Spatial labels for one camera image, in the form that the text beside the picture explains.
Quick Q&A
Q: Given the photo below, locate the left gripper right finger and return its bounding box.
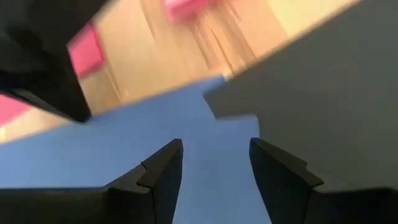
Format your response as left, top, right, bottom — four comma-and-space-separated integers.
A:
249, 138, 398, 224

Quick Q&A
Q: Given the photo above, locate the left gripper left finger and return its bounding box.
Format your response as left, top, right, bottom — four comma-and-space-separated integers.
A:
0, 139, 183, 224

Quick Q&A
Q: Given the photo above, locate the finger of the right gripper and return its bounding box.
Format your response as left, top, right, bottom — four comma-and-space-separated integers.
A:
0, 71, 91, 124

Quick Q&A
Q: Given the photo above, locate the red paper sheet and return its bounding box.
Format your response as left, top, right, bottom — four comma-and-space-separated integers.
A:
160, 0, 220, 23
0, 23, 107, 128

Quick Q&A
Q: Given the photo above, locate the blue paper sheet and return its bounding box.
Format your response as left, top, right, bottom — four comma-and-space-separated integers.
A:
0, 76, 273, 224

